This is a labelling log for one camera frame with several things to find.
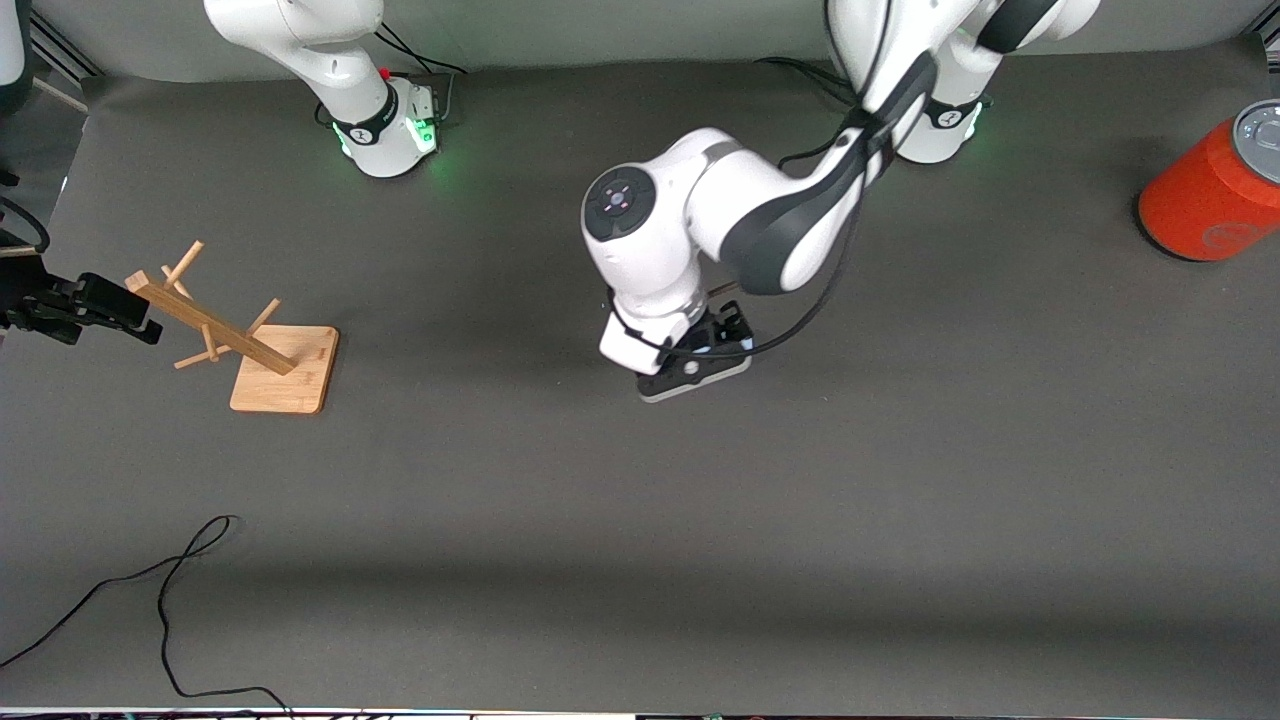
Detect black right arm base cables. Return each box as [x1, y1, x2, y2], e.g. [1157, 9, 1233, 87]
[376, 18, 472, 127]

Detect wooden cup rack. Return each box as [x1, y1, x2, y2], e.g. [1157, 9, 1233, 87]
[74, 240, 341, 415]

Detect orange cylindrical can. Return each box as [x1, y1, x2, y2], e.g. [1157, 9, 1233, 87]
[1138, 98, 1280, 264]

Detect black left arm base cables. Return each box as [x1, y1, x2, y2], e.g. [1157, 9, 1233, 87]
[754, 56, 851, 101]

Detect dark grey table mat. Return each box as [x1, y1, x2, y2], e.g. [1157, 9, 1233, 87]
[0, 38, 1280, 713]

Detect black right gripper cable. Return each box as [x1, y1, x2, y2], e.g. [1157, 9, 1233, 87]
[0, 196, 51, 255]

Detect black arm base cables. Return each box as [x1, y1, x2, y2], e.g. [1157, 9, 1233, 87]
[754, 56, 851, 101]
[376, 18, 472, 127]

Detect grey metal frame rail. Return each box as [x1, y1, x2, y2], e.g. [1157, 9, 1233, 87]
[28, 12, 103, 113]

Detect loose thin black cable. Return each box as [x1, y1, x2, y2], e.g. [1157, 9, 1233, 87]
[0, 515, 293, 717]

